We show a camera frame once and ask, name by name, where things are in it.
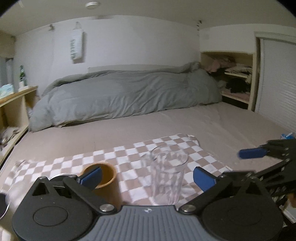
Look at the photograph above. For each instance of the ribbed clear stemmed glass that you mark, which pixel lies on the ribbed clear stemmed glass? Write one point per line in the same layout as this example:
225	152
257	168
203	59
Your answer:
17	187

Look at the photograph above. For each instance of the clear glass mug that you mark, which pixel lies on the clear glass mug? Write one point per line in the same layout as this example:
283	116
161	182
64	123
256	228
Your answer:
166	164

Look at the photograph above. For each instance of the crumpled cloth on shelf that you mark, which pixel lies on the crumpled cloth on shelf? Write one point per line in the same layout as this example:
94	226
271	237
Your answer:
7	134

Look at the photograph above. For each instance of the green glass bottle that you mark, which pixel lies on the green glass bottle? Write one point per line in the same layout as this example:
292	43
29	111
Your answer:
23	78

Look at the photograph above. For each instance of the folded clothes pile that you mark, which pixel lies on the folded clothes pile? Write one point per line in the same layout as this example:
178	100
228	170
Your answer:
232	71

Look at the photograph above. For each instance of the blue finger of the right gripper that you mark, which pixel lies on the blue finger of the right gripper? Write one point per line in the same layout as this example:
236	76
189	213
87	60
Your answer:
252	153

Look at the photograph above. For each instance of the long wooden side shelf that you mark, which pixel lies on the long wooden side shelf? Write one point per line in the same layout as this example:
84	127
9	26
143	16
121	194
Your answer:
14	116

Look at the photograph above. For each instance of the beige bed sheet mattress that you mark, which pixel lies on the beige bed sheet mattress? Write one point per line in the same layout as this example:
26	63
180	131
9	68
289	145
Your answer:
221	130

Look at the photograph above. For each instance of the small white box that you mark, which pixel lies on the small white box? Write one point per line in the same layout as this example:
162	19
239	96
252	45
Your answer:
21	86

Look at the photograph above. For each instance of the brown white checkered cloth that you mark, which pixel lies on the brown white checkered cloth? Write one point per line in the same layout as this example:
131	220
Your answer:
132	177

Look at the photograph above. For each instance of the tall orange cup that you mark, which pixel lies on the tall orange cup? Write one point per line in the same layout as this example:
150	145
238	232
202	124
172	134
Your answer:
108	188

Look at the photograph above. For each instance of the grey curtain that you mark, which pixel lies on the grey curtain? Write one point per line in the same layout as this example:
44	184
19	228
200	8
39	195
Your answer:
6	71

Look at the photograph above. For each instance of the wooden clothes shelf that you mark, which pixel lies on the wooden clothes shelf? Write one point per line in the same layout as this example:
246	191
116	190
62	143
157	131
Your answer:
254	86

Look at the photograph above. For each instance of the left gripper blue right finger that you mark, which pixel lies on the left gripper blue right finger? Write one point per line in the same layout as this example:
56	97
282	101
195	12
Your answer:
211	186

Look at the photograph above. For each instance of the white slatted door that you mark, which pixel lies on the white slatted door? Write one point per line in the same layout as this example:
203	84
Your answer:
276	88

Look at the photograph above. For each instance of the tissue pack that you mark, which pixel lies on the tissue pack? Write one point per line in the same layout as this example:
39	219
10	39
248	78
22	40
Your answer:
6	90

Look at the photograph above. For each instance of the grey duvet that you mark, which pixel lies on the grey duvet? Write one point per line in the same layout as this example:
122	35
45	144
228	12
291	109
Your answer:
108	94

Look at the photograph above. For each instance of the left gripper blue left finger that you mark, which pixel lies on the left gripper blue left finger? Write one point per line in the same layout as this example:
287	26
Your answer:
82	187

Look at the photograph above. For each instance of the white smoke detector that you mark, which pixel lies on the white smoke detector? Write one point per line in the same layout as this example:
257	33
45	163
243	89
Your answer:
92	5

